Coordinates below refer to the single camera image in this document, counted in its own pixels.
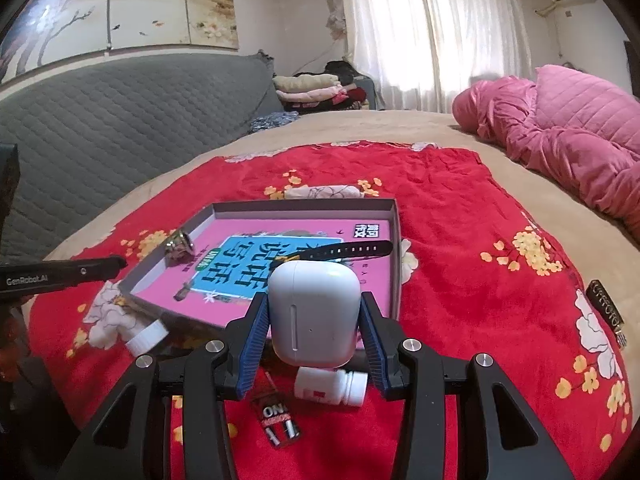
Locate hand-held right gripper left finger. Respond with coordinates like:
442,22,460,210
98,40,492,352
55,290,271,480

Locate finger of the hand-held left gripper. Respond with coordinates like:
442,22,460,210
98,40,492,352
65,256,127,287

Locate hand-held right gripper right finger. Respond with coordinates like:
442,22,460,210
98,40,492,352
359,290,576,480

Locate white pill bottle red label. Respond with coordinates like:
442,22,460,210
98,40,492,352
294,366,368,407

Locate white earbud case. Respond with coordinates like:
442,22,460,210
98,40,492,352
267,260,362,367

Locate grey cardboard tray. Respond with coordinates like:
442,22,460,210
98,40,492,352
117,199,403,333

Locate brass threaded fitting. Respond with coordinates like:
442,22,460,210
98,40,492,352
165,229,197,263

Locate battery pack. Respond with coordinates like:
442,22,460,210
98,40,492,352
250,372,303,448

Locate white ribbed jar lid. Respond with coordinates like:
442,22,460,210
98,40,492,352
125,317,168,356

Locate pink book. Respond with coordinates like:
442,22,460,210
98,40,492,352
136,217,396,318

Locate grey quilted headboard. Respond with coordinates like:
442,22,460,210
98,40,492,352
0,51,281,261

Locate red floral blanket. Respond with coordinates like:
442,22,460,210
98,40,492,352
27,146,633,480

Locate beige bedspread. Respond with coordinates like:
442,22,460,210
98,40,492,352
30,110,640,461

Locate blue patterned cloth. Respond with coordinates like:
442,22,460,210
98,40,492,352
247,110,301,136

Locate dark red folded clothes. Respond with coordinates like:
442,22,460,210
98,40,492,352
320,85,373,111

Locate pink folded garment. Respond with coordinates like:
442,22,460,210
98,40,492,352
277,87,348,106

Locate beige folded garment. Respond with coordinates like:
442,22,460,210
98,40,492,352
272,74,341,93

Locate black clothes pile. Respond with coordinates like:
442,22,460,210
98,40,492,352
324,60,357,86

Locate pink quilt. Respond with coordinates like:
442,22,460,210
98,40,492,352
451,64,640,241

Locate white curtain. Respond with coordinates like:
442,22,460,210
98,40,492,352
332,0,533,113

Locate flower wall mural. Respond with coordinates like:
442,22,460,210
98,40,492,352
0,0,241,86

